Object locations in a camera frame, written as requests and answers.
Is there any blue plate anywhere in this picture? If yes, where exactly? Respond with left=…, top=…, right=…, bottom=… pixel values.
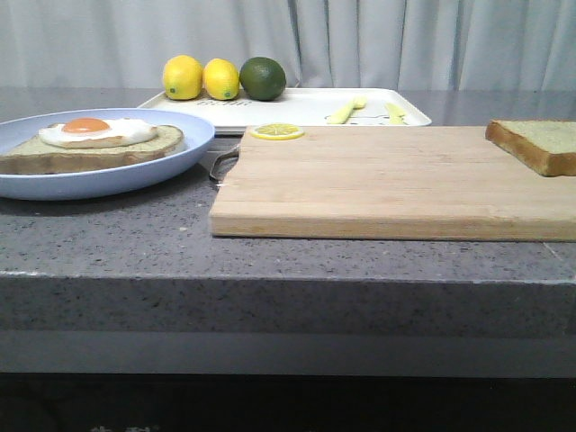
left=1, top=108, right=215, bottom=201

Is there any fried egg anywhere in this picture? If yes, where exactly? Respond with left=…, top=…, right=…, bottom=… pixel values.
left=38, top=117, right=158, bottom=149

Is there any bread slice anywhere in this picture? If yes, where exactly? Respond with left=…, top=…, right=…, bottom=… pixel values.
left=1, top=125, right=185, bottom=175
left=485, top=119, right=575, bottom=176

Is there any white bear tray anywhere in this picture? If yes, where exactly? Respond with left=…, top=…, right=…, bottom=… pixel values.
left=141, top=88, right=431, bottom=135

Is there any lemon slice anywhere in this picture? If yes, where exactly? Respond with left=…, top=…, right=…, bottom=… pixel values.
left=249, top=122, right=305, bottom=140

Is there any yellow plastic fork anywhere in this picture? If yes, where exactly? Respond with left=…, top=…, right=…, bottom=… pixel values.
left=326, top=96, right=367, bottom=125

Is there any green lime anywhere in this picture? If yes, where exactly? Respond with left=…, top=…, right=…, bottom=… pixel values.
left=239, top=57, right=286, bottom=102

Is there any yellow plastic knife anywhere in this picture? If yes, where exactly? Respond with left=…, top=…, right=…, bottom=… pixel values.
left=384, top=103, right=408, bottom=125

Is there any yellow lemon right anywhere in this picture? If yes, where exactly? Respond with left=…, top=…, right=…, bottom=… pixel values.
left=203, top=58, right=239, bottom=101

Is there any yellow lemon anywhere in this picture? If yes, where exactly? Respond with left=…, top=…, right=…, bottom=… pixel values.
left=162, top=55, right=203, bottom=101
left=203, top=58, right=239, bottom=101

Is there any wooden cutting board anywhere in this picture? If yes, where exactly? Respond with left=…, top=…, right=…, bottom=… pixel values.
left=210, top=126, right=575, bottom=241

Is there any yellow lemon left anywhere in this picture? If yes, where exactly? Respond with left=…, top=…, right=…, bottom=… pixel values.
left=162, top=55, right=203, bottom=101

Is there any grey curtain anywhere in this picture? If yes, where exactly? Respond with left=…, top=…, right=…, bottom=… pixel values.
left=1, top=1, right=575, bottom=91

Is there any metal board handle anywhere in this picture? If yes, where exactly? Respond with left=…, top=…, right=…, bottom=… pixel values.
left=209, top=146, right=240, bottom=184

